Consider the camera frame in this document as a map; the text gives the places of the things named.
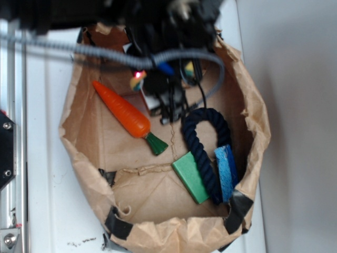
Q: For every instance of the white plastic bin lid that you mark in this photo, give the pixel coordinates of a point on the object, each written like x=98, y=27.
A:
x=60, y=218

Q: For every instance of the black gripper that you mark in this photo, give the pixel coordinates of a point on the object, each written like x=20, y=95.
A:
x=176, y=36

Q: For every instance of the aluminium frame rail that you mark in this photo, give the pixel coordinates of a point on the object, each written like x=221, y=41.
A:
x=14, y=228

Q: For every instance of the black mounting bracket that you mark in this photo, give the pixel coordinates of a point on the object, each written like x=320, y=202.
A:
x=8, y=150

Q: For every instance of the blue sponge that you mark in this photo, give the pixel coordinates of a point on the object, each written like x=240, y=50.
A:
x=227, y=171

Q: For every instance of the brown paper bag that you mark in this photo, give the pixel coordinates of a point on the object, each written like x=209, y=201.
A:
x=136, y=195

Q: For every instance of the green sponge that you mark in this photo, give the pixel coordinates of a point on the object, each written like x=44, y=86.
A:
x=186, y=169

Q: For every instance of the orange toy carrot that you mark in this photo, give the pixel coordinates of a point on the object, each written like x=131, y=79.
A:
x=132, y=120

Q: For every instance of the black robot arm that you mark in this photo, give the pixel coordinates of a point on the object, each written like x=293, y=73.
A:
x=41, y=17

